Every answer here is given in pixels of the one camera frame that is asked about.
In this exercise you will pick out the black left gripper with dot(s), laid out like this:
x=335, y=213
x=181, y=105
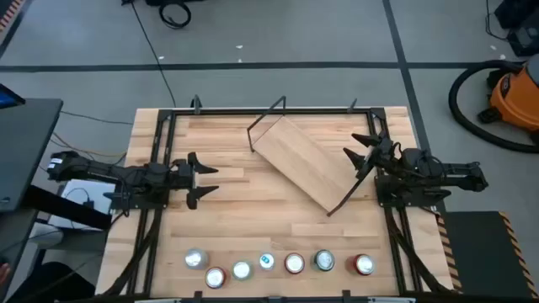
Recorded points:
x=184, y=174

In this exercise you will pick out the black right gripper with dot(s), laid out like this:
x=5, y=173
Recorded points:
x=385, y=153

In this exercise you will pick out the silver beverage can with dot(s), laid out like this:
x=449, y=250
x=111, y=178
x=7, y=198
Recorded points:
x=196, y=258

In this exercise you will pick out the red beverage can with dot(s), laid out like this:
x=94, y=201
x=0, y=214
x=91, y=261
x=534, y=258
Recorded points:
x=215, y=278
x=362, y=264
x=294, y=263

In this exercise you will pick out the light green beverage can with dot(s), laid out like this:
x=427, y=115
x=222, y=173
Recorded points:
x=242, y=270

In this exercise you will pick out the slim blue beverage can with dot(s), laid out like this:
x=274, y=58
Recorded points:
x=266, y=261

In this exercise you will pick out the dark green beverage can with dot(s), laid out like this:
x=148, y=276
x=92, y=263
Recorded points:
x=323, y=260

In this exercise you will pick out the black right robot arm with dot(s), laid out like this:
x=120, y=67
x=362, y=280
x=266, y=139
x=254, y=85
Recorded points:
x=459, y=172

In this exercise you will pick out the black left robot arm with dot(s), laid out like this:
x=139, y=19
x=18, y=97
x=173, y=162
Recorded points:
x=105, y=170

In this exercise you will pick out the white box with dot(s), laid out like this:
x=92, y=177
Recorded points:
x=99, y=187

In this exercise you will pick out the orange shop vacuum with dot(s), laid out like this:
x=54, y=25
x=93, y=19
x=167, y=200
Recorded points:
x=516, y=97
x=452, y=99

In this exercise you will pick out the small black charger plug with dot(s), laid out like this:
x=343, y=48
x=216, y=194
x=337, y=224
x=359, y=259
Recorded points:
x=88, y=205

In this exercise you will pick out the black desk crossbar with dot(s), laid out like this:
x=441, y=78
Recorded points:
x=63, y=206

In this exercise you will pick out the black hazard striped mat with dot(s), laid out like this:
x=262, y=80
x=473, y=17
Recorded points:
x=10, y=12
x=480, y=252

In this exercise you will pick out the black equipment cases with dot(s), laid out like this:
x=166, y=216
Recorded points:
x=526, y=33

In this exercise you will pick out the tilted display screen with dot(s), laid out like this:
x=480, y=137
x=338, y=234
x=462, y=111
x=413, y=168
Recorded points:
x=8, y=97

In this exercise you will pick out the person's hand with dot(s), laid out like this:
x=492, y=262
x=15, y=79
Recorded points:
x=3, y=272

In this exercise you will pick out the black aluminium table frame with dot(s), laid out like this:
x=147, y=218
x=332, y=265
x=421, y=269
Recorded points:
x=328, y=111

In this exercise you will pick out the wooden shelf with black frame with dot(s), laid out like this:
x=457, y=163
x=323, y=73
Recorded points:
x=303, y=160

